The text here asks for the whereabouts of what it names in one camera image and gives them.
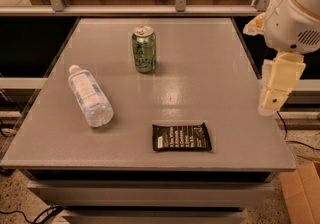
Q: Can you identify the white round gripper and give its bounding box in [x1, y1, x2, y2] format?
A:
[243, 0, 320, 116]

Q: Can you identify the clear blue plastic bottle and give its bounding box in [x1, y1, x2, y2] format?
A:
[68, 65, 114, 128]

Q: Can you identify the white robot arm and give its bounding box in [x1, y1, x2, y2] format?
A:
[243, 0, 320, 116]

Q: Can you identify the green soda can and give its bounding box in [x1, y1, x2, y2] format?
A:
[132, 25, 156, 73]

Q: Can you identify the black snack bar wrapper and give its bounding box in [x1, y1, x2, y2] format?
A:
[152, 123, 212, 152]

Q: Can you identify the cardboard box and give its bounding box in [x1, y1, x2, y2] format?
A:
[279, 162, 320, 224]

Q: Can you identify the grey drawer cabinet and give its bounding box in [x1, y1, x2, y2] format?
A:
[2, 18, 296, 224]

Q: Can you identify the black floor cable right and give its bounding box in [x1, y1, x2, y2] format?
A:
[276, 111, 320, 162]

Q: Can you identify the black floor cable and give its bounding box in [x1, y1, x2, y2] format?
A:
[0, 205, 64, 224]
[276, 111, 320, 162]

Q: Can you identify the black floor cable left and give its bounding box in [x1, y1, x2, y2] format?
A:
[0, 205, 64, 224]

